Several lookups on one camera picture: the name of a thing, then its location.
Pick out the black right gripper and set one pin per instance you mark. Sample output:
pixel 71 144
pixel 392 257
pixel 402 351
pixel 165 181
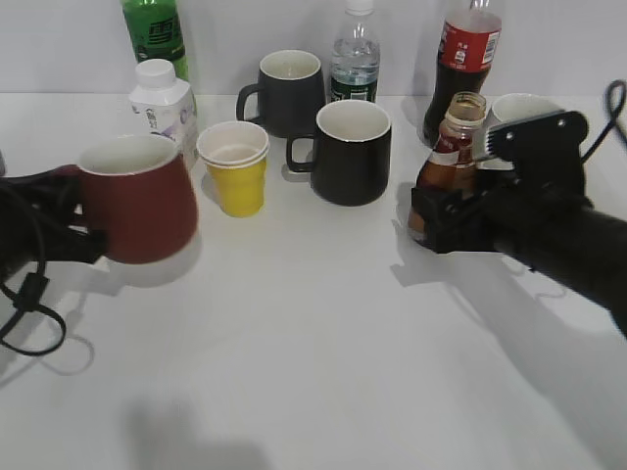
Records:
pixel 542 215

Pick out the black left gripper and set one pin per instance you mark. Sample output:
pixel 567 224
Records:
pixel 37 212

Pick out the brown coffee drink bottle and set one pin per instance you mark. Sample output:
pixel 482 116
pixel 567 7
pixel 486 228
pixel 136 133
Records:
pixel 450 166

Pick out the dark red ceramic mug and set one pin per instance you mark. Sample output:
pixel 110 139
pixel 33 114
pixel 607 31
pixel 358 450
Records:
pixel 137 190

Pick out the yellow paper cup stack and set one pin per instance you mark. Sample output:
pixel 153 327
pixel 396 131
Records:
pixel 234 153

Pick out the black ceramic mug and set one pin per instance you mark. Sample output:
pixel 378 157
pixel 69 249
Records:
pixel 351 159

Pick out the white ceramic mug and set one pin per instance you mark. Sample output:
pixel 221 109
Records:
pixel 510 107

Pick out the white yogurt drink carton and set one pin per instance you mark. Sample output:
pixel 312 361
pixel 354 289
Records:
pixel 166 106

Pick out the clear water bottle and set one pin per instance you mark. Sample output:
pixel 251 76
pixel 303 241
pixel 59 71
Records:
pixel 355 60

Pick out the cola bottle red label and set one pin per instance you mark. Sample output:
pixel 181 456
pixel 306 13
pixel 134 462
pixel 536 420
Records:
pixel 468 44

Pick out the dark grey ceramic mug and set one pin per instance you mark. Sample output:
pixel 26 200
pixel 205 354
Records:
pixel 290 90

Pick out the green soda bottle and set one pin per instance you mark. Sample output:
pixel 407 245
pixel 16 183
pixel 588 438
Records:
pixel 155 32

